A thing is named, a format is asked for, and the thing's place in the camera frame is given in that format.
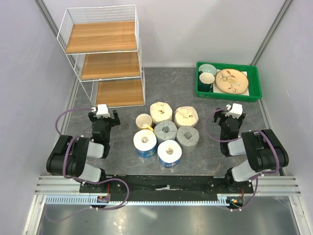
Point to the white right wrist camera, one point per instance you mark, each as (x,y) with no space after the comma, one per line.
(235,110)

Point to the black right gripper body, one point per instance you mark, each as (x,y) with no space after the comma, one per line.
(220,114)

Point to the orange floral plate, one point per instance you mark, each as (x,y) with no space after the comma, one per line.
(231,81)

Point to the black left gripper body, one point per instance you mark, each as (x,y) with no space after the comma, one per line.
(109,122)

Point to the white blue paper roll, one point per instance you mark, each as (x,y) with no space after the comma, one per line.
(169,153)
(145,143)

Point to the yellow ceramic mug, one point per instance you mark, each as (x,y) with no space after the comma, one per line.
(144,121)

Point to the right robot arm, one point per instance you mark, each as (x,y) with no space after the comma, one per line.
(264,152)

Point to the dark green white cup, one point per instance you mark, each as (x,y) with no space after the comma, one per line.
(205,82)

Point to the beige paper roll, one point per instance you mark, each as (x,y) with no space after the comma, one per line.
(160,111)
(186,116)

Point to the green plastic tray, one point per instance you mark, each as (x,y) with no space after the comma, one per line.
(232,82)

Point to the white wire three-tier shelf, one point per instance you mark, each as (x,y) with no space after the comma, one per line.
(104,44)

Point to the white square plate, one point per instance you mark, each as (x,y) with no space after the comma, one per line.
(246,91)

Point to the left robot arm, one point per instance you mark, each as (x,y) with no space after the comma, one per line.
(69,155)

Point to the light green bowl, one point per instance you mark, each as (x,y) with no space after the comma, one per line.
(208,68)

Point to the grey slotted cable duct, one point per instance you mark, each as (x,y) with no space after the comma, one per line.
(97,201)

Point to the grey paper roll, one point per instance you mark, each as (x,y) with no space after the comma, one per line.
(188,138)
(165,130)

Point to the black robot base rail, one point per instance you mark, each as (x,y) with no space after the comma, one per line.
(171,187)

